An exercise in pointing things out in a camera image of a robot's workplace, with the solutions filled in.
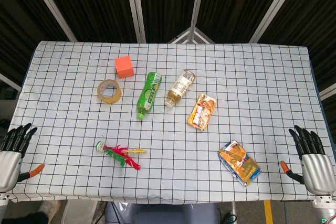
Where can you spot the orange snack packet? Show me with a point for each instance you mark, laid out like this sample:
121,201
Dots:
202,111

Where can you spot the green plastic drink bottle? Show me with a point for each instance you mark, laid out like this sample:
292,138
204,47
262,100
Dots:
148,94

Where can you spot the yellow blue snack packet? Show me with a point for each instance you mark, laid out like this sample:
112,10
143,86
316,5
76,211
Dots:
239,163

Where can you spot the white triangular metal frame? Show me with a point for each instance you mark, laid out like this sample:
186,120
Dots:
190,36

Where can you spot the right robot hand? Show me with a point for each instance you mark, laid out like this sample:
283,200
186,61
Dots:
313,166

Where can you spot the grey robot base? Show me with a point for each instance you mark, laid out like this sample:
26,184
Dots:
160,213

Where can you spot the white grid tablecloth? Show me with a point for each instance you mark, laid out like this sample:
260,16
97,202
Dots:
168,119

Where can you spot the colourful feather shuttlecock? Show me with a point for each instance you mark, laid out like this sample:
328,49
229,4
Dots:
119,153

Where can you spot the brown packing tape roll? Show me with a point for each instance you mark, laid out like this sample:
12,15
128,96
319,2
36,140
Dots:
109,91

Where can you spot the clear tea bottle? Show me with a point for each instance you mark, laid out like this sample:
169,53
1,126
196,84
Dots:
180,87

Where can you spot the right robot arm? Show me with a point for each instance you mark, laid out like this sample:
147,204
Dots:
324,208

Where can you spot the orange foam cube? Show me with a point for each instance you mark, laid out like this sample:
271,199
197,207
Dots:
124,66

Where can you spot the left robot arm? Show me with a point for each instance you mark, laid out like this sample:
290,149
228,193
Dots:
2,203

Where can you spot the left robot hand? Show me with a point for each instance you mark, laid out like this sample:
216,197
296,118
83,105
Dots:
10,155

